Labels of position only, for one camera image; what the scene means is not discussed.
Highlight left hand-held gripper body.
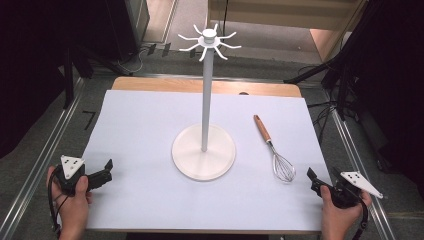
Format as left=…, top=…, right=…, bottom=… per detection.
left=53, top=154, right=91, bottom=197

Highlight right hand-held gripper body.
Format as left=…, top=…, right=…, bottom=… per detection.
left=329, top=166, right=385, bottom=210

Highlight wire whisk with wooden handle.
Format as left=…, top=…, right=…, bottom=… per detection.
left=253, top=114, right=297, bottom=183

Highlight white hook rack stand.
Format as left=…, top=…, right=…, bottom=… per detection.
left=171, top=23, right=243, bottom=183

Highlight person's right hand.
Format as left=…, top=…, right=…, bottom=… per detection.
left=319, top=185, right=373, bottom=240

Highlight person's left hand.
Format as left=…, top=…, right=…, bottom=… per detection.
left=46, top=166, right=94, bottom=240

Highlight white paper sheet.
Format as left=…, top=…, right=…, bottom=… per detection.
left=81, top=88, right=330, bottom=233

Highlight black stand leg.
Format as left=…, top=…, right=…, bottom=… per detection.
left=62, top=46, right=76, bottom=110

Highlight wooden table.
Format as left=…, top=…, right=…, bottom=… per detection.
left=85, top=76, right=324, bottom=236

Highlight black tripod leg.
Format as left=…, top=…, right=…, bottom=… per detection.
left=283, top=61, right=338, bottom=85

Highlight black curtain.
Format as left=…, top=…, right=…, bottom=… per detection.
left=333, top=0, right=424, bottom=192
left=0, top=0, right=138, bottom=160

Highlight grey cabinet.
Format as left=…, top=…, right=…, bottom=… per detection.
left=124, top=0, right=151, bottom=43

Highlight light wooden cabinet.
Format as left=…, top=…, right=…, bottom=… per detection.
left=206, top=0, right=368, bottom=63

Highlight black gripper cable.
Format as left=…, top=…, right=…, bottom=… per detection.
left=47, top=168, right=70, bottom=240
left=352, top=199, right=370, bottom=240

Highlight metal floor rail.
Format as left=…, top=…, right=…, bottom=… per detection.
left=329, top=102, right=398, bottom=240
left=0, top=77, right=86, bottom=240

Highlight black floor cables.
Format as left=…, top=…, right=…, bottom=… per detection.
left=305, top=99, right=338, bottom=145

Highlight white floor cable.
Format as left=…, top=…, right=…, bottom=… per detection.
left=116, top=47, right=148, bottom=75

